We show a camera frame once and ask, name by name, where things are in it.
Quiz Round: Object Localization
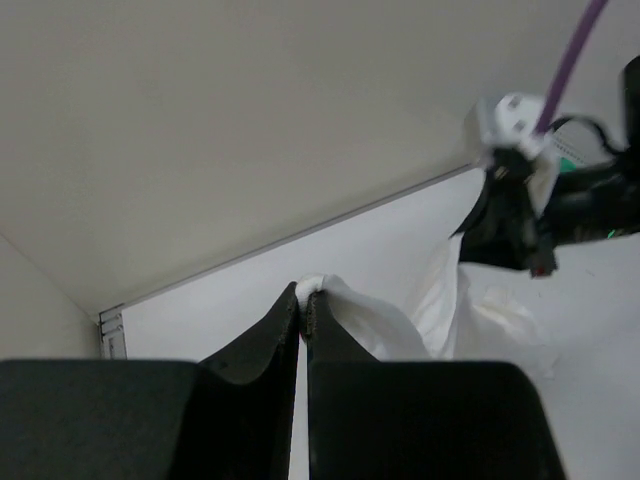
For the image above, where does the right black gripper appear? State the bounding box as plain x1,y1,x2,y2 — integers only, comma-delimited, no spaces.
456,149,639,277

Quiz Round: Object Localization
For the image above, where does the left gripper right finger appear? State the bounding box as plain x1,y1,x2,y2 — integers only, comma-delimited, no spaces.
306,292,566,479

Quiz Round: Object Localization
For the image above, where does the green tank top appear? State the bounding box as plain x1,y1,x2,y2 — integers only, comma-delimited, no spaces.
559,157,578,173

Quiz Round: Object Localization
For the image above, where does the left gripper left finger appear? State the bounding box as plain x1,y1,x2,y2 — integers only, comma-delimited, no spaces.
1,287,299,479

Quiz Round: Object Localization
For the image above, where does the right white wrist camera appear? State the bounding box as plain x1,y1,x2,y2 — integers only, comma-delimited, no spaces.
464,92,560,215

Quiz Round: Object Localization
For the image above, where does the white plastic basket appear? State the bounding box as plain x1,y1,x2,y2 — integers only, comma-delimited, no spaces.
552,132,587,167

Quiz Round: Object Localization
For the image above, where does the white tank top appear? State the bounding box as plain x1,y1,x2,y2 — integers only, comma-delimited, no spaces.
295,235,558,378

